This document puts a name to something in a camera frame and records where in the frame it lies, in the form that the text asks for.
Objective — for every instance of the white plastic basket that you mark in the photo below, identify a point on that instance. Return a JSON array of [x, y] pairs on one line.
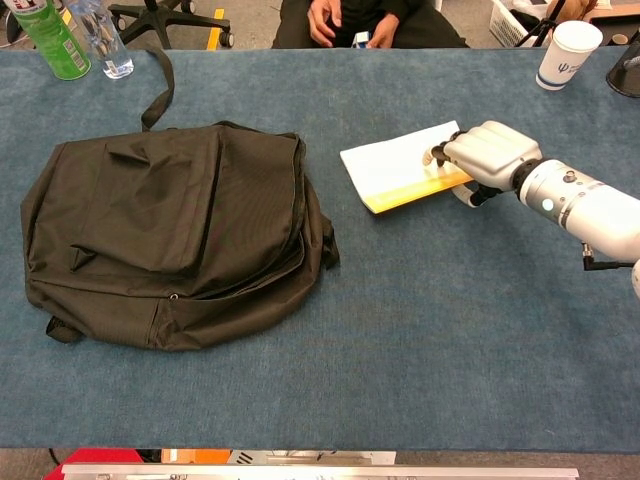
[[505, 25]]

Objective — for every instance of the orange panel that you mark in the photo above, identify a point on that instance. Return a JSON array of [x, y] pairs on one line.
[[200, 456]]

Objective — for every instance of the yellow and white booklet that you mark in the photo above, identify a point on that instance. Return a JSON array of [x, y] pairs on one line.
[[395, 165]]

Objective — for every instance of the black tripod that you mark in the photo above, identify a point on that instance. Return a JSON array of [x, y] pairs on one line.
[[545, 25]]

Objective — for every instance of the black fabric backpack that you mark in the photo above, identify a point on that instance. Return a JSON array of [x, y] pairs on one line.
[[175, 225]]

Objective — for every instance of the blue and white puzzle toy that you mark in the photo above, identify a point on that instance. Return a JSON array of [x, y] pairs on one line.
[[361, 41]]

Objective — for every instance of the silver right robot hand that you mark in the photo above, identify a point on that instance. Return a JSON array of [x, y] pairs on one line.
[[495, 155]]

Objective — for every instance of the black conical object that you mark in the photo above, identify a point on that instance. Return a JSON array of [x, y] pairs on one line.
[[627, 75]]

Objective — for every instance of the red panel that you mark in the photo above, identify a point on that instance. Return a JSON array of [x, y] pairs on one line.
[[100, 456]]

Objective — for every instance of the seated person in black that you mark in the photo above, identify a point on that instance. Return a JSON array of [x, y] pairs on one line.
[[425, 30]]

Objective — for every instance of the blue felt table cloth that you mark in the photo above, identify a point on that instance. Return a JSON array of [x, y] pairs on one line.
[[400, 375]]

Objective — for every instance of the green plastic bottle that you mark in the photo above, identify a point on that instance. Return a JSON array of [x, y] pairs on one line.
[[55, 45]]

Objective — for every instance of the black office chair base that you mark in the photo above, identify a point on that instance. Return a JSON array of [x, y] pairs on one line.
[[165, 20]]

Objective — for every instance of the grey metal plate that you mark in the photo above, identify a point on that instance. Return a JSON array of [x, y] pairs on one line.
[[300, 456]]

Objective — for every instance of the aluminium profile rail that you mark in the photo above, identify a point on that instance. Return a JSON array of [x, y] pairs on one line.
[[320, 472]]

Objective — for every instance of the white paper cup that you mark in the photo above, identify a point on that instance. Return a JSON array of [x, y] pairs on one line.
[[567, 55]]

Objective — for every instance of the clear plastic water bottle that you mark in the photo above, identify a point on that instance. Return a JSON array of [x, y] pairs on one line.
[[110, 50]]

